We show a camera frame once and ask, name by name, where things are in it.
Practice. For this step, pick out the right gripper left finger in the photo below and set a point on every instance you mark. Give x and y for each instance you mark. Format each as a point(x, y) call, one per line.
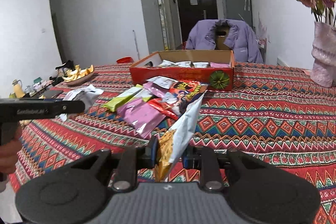
point(123, 167)

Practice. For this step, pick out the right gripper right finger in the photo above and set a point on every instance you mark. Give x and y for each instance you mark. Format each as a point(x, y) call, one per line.
point(209, 163)

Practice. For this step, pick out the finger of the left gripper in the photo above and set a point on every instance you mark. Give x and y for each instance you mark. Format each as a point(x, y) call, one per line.
point(56, 107)

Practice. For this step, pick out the yellow white chip bag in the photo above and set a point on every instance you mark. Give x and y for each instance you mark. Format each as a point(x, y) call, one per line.
point(172, 143)

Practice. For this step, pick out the white snack packet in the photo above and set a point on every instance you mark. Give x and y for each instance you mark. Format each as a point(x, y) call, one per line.
point(201, 64)

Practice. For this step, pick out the person's left hand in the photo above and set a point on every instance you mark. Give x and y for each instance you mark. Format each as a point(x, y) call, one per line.
point(10, 146)

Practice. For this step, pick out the black smartphone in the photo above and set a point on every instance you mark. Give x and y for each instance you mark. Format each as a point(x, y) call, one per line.
point(50, 94)

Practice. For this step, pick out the yellow thermos jug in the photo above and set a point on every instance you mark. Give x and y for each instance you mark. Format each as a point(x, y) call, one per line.
point(17, 87)

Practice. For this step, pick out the plate of orange peels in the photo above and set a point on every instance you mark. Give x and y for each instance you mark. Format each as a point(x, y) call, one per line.
point(78, 76)

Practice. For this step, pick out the pink snack packet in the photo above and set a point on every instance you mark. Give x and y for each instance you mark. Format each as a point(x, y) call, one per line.
point(141, 116)
point(220, 65)

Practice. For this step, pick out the green snack packet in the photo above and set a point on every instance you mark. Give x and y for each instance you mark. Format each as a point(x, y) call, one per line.
point(122, 98)

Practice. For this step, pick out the red beef snack bag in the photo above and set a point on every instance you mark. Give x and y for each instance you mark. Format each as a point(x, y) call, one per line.
point(174, 102)

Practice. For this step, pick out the patterned red tablecloth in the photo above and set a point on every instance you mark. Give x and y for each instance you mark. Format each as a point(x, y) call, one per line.
point(277, 114)

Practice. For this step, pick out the red plastic basin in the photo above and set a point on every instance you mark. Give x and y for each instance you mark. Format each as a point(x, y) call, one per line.
point(125, 60)

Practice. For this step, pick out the red cardboard box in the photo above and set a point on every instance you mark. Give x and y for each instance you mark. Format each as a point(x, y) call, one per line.
point(216, 78)

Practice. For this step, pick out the purple jacket on chair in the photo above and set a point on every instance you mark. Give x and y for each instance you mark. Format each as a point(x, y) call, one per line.
point(218, 34)

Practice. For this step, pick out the pink textured vase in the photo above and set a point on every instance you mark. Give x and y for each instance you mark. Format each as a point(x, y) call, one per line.
point(323, 51)

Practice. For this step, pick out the dark entrance door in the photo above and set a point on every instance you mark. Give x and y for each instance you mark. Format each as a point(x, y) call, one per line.
point(192, 11)

